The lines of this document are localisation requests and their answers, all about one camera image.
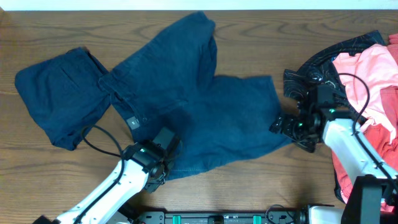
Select navy shorts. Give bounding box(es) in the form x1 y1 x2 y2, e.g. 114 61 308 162
15 47 110 151
99 12 289 179

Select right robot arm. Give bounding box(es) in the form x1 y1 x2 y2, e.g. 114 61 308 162
269 108 397 223

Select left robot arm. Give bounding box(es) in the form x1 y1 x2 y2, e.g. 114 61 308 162
34 141 179 224

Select black patterned garment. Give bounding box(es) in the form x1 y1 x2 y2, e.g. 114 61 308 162
282 30 386 103

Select red coral garment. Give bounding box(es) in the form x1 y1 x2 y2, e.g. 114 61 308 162
332 87 397 203

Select light pink garment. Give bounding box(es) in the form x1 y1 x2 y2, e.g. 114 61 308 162
333 44 397 140

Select folded navy shorts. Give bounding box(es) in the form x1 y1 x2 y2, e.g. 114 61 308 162
15 47 110 151

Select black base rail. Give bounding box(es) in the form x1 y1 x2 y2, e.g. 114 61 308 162
118 202 312 224

